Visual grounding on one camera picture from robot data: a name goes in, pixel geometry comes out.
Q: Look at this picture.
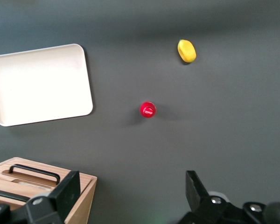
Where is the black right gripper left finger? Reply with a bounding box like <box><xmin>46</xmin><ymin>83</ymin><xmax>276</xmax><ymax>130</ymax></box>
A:
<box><xmin>0</xmin><ymin>170</ymin><xmax>82</xmax><ymax>224</ymax></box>

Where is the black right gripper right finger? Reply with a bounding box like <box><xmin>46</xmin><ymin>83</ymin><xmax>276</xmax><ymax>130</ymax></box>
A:
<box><xmin>177</xmin><ymin>170</ymin><xmax>269</xmax><ymax>224</ymax></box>

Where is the small red round object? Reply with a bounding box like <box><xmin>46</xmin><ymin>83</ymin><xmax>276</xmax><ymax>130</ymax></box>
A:
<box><xmin>139</xmin><ymin>101</ymin><xmax>157</xmax><ymax>119</ymax></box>

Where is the white rectangular tray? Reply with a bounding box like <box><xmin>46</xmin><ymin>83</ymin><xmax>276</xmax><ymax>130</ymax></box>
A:
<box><xmin>0</xmin><ymin>43</ymin><xmax>94</xmax><ymax>127</ymax></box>

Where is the yellow toy lemon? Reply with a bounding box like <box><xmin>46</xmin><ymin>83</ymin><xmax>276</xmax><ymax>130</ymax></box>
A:
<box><xmin>177</xmin><ymin>39</ymin><xmax>197</xmax><ymax>63</ymax></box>

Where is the light wooden box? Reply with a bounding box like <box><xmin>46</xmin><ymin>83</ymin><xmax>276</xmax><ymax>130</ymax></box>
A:
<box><xmin>0</xmin><ymin>157</ymin><xmax>98</xmax><ymax>224</ymax></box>

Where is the black metal lid handle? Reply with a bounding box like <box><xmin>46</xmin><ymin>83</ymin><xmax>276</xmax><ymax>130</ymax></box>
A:
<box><xmin>0</xmin><ymin>188</ymin><xmax>31</xmax><ymax>203</ymax></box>
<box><xmin>8</xmin><ymin>164</ymin><xmax>61</xmax><ymax>186</ymax></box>

